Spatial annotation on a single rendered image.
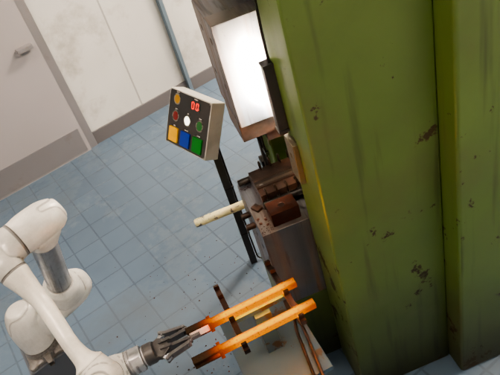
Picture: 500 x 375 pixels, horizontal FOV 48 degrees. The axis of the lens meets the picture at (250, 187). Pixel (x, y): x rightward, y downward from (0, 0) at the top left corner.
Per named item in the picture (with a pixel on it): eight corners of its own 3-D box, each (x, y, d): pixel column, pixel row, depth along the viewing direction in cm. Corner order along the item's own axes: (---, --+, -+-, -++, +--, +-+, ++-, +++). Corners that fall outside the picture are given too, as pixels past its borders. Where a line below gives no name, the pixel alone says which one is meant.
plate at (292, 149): (301, 184, 201) (292, 147, 191) (292, 171, 208) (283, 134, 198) (306, 183, 201) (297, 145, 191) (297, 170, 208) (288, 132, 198)
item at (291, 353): (258, 408, 197) (257, 405, 196) (221, 327, 228) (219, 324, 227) (333, 368, 202) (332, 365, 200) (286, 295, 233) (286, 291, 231)
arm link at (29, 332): (15, 345, 249) (-11, 315, 236) (47, 315, 258) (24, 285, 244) (33, 362, 239) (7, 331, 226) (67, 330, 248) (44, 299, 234)
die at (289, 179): (265, 210, 237) (260, 195, 232) (251, 184, 253) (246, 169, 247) (356, 173, 240) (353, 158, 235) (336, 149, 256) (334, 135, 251)
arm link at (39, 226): (39, 305, 256) (77, 272, 267) (63, 328, 251) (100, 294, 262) (-8, 218, 193) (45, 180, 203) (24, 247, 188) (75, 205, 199)
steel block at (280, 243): (285, 306, 253) (262, 236, 225) (259, 251, 282) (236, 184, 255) (398, 258, 257) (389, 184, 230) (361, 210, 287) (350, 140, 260)
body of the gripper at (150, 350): (145, 353, 197) (170, 341, 198) (150, 372, 190) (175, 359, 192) (137, 341, 192) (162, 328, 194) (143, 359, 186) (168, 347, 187)
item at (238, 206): (197, 230, 287) (194, 222, 284) (195, 224, 291) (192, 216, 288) (277, 198, 291) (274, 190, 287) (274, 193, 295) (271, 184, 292)
